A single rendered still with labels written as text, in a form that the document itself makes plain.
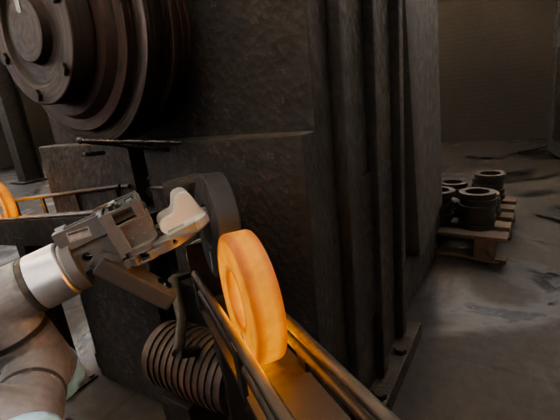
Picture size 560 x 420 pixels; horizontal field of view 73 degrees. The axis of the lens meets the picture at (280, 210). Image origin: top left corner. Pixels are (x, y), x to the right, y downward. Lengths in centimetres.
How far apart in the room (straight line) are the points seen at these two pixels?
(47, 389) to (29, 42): 65
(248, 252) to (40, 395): 27
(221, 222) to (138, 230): 11
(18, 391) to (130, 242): 19
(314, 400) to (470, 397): 105
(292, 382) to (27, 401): 27
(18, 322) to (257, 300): 31
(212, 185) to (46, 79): 52
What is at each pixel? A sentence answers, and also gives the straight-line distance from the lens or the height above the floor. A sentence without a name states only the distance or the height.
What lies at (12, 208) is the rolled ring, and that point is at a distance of 157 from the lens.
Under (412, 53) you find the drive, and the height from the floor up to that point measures 104.
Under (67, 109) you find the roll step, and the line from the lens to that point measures 97.
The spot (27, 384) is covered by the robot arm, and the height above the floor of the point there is 67.
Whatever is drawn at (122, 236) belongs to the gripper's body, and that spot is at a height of 79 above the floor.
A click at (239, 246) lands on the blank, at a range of 40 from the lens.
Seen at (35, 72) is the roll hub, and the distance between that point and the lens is 97.
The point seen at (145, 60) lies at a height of 103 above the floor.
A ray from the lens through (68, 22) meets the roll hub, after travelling 83.
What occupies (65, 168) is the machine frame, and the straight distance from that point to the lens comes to 133.
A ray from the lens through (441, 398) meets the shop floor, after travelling 140.
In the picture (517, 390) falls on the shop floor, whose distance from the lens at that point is 149.
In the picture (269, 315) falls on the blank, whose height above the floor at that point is 74.
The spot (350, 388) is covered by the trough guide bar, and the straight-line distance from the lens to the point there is 34.
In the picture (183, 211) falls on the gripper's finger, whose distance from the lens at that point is 54.
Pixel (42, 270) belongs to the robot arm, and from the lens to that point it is 54.
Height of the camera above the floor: 94
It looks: 16 degrees down
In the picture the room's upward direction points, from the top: 6 degrees counter-clockwise
